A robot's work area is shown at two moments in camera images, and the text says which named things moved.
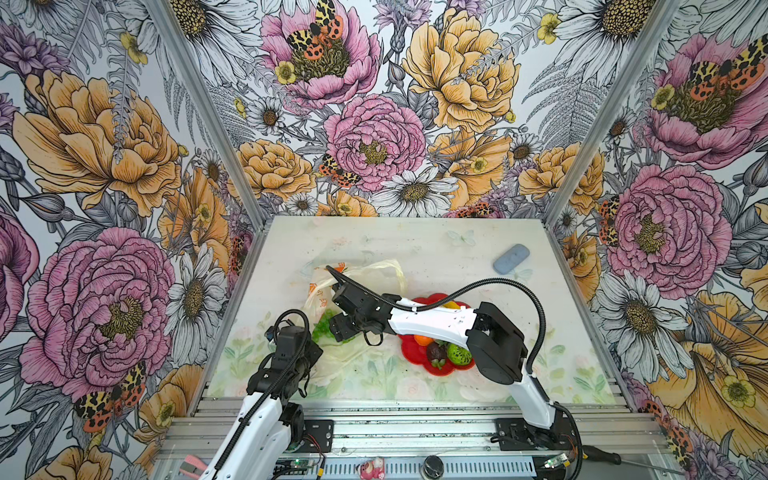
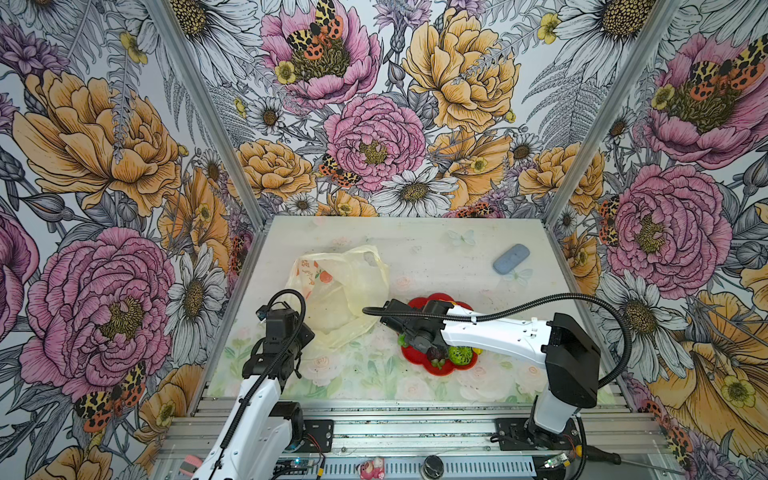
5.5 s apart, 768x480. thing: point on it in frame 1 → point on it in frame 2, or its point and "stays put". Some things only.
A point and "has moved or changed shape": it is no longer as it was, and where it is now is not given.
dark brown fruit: [437, 352] stays put
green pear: [459, 355] stays put
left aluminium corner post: [177, 41] stays put
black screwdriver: [605, 456] stays put
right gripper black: [339, 326] → [410, 341]
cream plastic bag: [340, 359] has moved or changed shape
